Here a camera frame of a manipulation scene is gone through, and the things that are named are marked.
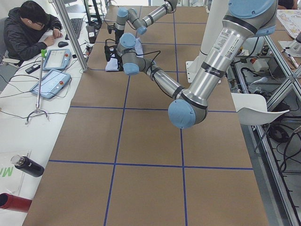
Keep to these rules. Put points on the seated person in black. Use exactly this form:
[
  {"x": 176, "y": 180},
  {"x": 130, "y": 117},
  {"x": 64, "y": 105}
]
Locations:
[{"x": 28, "y": 29}]

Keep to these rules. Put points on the near teach pendant tablet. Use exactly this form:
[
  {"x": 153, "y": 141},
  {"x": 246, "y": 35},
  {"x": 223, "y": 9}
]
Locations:
[{"x": 53, "y": 82}]

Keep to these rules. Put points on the small black phone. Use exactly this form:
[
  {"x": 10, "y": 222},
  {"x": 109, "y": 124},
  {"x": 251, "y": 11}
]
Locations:
[{"x": 32, "y": 68}]

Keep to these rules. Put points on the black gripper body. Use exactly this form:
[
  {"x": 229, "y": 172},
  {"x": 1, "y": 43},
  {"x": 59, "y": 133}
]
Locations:
[
  {"x": 120, "y": 61},
  {"x": 116, "y": 37}
]

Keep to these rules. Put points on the blue striped button shirt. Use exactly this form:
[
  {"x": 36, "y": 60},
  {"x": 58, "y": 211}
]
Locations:
[{"x": 138, "y": 48}]

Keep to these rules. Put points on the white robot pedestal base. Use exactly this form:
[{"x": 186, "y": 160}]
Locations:
[{"x": 213, "y": 28}]

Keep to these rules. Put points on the red water bottle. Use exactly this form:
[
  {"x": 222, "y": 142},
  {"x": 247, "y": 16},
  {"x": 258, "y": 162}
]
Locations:
[{"x": 14, "y": 203}]

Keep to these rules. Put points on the aluminium frame post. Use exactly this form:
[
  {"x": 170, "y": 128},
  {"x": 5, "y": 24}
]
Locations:
[{"x": 60, "y": 7}]

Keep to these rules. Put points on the black water bottle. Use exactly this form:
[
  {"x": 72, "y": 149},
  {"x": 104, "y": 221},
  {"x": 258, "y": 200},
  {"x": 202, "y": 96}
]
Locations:
[{"x": 27, "y": 165}]

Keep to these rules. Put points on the teach pendant tablet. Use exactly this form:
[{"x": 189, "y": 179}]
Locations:
[
  {"x": 53, "y": 82},
  {"x": 57, "y": 59}
]

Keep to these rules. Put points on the black keyboard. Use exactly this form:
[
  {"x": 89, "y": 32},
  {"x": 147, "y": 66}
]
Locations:
[{"x": 77, "y": 25}]

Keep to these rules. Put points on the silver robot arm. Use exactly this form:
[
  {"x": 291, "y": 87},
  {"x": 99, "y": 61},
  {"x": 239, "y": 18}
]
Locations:
[
  {"x": 140, "y": 24},
  {"x": 244, "y": 19}
]

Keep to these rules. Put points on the far teach pendant tablet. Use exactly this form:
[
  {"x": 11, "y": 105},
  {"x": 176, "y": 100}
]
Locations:
[{"x": 57, "y": 59}]

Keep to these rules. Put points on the white plastic chair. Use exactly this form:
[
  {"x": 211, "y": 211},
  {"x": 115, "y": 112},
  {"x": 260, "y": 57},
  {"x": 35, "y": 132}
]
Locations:
[{"x": 252, "y": 109}]

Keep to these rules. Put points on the black computer mouse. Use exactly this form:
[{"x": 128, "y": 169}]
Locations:
[{"x": 62, "y": 44}]

